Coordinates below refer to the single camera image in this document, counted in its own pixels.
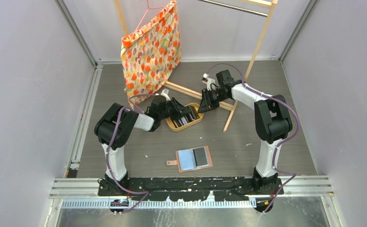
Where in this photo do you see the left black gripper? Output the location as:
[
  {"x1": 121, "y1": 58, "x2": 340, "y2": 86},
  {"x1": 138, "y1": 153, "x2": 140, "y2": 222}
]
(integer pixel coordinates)
[{"x1": 159, "y1": 97, "x2": 191, "y2": 121}]

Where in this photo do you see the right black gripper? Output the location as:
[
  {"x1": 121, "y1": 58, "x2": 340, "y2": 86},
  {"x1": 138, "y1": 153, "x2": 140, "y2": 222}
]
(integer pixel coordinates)
[{"x1": 198, "y1": 88, "x2": 228, "y2": 114}]

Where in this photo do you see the tan oval card tray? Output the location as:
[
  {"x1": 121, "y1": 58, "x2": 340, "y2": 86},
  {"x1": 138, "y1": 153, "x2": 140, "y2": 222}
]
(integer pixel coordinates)
[{"x1": 166, "y1": 103, "x2": 203, "y2": 132}]

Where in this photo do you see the dark credit card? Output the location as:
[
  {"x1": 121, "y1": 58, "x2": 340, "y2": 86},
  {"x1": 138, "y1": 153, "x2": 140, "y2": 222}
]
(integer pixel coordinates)
[{"x1": 193, "y1": 147, "x2": 208, "y2": 167}]

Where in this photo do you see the pink leather card holder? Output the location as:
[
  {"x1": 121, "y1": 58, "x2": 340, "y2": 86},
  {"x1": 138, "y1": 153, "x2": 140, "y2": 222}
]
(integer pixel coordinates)
[{"x1": 166, "y1": 146, "x2": 213, "y2": 173}]

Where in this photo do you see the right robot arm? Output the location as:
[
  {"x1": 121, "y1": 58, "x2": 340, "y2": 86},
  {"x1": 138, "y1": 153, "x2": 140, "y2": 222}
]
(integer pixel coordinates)
[{"x1": 198, "y1": 70, "x2": 293, "y2": 194}]

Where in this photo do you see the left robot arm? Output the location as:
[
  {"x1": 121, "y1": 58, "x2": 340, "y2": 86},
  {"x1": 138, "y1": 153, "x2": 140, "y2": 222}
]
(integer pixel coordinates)
[{"x1": 94, "y1": 95, "x2": 199, "y2": 196}]

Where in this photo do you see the stack of credit cards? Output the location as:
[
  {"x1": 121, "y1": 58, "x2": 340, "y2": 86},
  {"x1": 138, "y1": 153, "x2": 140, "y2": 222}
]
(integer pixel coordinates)
[{"x1": 171, "y1": 105, "x2": 200, "y2": 128}]

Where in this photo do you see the floral orange fabric bag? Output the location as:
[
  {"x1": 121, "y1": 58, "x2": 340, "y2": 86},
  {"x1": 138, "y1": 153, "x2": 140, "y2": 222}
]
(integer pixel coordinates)
[{"x1": 120, "y1": 0, "x2": 181, "y2": 106}]

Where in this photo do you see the wooden clothes rack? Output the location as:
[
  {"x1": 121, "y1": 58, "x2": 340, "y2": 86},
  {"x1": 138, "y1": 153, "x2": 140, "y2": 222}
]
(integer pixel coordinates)
[{"x1": 113, "y1": 0, "x2": 279, "y2": 133}]

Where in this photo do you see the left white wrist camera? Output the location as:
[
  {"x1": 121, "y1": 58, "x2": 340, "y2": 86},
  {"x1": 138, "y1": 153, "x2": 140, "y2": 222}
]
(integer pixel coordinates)
[{"x1": 160, "y1": 88, "x2": 171, "y2": 101}]

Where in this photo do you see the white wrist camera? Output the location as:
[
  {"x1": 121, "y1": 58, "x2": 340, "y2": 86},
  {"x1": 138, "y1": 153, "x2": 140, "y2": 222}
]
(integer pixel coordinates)
[
  {"x1": 202, "y1": 73, "x2": 217, "y2": 91},
  {"x1": 160, "y1": 88, "x2": 171, "y2": 101}
]

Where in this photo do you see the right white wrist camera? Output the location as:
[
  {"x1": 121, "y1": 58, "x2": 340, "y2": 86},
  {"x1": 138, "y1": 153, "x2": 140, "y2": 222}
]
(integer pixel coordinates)
[{"x1": 202, "y1": 73, "x2": 217, "y2": 91}]

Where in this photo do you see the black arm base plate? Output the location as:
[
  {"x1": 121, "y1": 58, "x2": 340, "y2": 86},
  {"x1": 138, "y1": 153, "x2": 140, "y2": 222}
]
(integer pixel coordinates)
[{"x1": 97, "y1": 176, "x2": 282, "y2": 202}]

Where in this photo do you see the pink wire hanger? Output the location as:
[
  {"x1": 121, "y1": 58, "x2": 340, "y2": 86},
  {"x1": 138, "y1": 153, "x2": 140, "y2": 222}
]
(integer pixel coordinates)
[{"x1": 133, "y1": 0, "x2": 170, "y2": 32}]

